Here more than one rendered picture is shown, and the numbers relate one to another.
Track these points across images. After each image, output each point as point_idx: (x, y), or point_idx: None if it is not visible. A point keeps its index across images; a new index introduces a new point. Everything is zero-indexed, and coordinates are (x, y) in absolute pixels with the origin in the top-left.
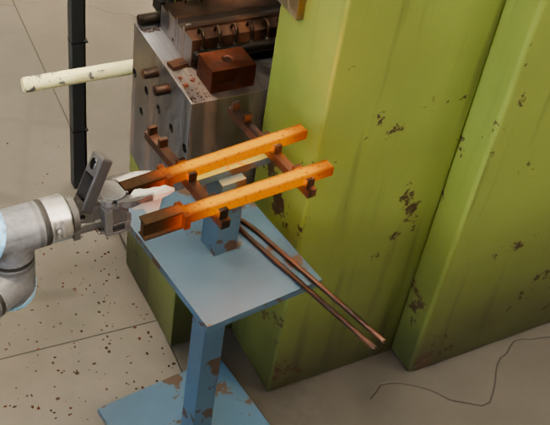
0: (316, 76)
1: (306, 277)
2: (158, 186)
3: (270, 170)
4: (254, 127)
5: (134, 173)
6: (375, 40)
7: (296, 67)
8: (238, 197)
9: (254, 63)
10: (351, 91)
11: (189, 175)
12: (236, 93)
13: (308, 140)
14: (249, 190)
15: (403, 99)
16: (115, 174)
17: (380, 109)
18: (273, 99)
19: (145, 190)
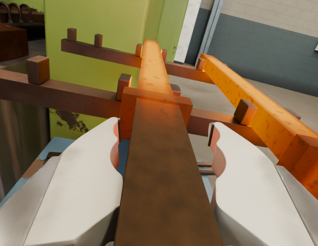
0: (124, 1)
1: (199, 166)
2: (220, 135)
3: (71, 124)
4: (113, 50)
5: (80, 150)
6: None
7: (88, 7)
8: (260, 92)
9: (24, 29)
10: (150, 14)
11: (180, 93)
12: (20, 60)
13: (121, 72)
14: (244, 83)
15: (152, 33)
16: None
17: (149, 38)
18: (59, 59)
19: (244, 172)
